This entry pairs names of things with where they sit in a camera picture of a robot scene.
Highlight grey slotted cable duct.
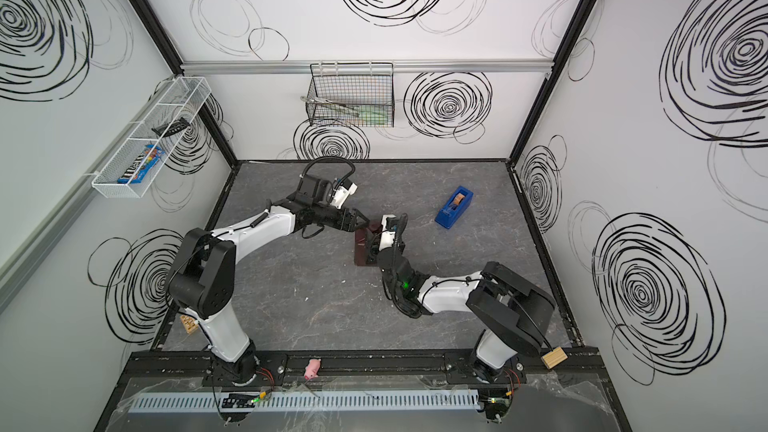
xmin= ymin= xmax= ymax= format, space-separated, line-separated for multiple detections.
xmin=128 ymin=390 xmax=481 ymax=414

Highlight green item in basket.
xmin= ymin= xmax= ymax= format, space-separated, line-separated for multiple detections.
xmin=351 ymin=104 xmax=393 ymax=127

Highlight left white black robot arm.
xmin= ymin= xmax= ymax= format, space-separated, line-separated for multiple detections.
xmin=164 ymin=156 xmax=369 ymax=386

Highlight red wrapping paper sheet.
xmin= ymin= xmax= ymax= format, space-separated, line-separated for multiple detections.
xmin=354 ymin=221 xmax=383 ymax=267

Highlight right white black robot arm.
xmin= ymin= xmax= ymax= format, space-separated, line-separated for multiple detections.
xmin=375 ymin=214 xmax=556 ymax=383

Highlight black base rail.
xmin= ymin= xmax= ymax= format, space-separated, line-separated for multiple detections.
xmin=122 ymin=347 xmax=607 ymax=388

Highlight white wire wall shelf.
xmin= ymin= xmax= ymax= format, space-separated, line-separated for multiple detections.
xmin=91 ymin=76 xmax=212 ymax=199

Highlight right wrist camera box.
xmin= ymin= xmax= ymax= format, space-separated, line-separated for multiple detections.
xmin=379 ymin=214 xmax=401 ymax=251

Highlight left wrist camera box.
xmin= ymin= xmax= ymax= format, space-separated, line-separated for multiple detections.
xmin=329 ymin=179 xmax=357 ymax=209

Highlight small wooden block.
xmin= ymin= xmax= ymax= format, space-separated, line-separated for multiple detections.
xmin=541 ymin=347 xmax=568 ymax=370

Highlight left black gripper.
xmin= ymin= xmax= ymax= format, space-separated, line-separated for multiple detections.
xmin=312 ymin=205 xmax=370 ymax=233

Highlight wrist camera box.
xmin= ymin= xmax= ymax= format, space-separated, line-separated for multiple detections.
xmin=329 ymin=179 xmax=357 ymax=209
xmin=379 ymin=214 xmax=401 ymax=251

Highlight blue tape dispenser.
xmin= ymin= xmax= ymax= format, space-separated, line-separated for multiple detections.
xmin=435 ymin=186 xmax=474 ymax=229

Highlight small pink pig figure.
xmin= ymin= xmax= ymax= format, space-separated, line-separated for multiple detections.
xmin=303 ymin=358 xmax=322 ymax=381

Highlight metal tongs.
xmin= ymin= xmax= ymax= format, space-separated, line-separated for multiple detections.
xmin=300 ymin=96 xmax=360 ymax=117

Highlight wooden stamped tile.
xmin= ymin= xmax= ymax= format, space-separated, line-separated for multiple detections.
xmin=179 ymin=314 xmax=199 ymax=335

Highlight blue candy packet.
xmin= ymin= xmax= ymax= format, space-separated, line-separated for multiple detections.
xmin=117 ymin=145 xmax=165 ymax=184

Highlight black wire wall basket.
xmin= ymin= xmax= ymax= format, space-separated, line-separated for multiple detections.
xmin=304 ymin=61 xmax=395 ymax=128

